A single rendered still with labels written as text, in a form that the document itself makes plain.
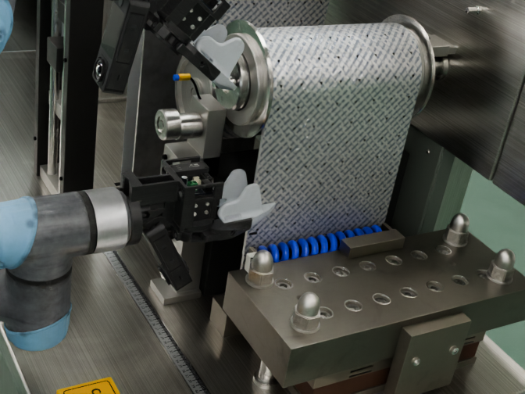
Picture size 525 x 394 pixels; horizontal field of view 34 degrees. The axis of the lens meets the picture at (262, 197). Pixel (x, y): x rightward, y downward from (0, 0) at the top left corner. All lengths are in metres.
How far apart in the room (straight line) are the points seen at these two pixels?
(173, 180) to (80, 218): 0.12
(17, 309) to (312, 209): 0.41
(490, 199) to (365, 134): 2.63
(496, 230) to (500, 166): 2.35
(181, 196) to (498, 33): 0.48
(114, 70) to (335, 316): 0.40
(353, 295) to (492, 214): 2.57
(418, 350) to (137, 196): 0.40
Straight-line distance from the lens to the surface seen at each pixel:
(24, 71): 1.95
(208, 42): 0.99
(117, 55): 0.95
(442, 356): 1.15
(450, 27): 1.26
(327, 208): 1.18
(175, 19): 0.95
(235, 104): 1.06
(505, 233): 3.54
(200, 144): 1.13
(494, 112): 1.20
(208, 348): 1.18
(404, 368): 1.11
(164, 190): 1.01
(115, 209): 0.99
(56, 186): 1.46
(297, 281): 1.10
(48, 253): 0.98
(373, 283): 1.13
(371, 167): 1.19
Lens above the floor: 1.66
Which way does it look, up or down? 29 degrees down
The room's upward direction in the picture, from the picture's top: 10 degrees clockwise
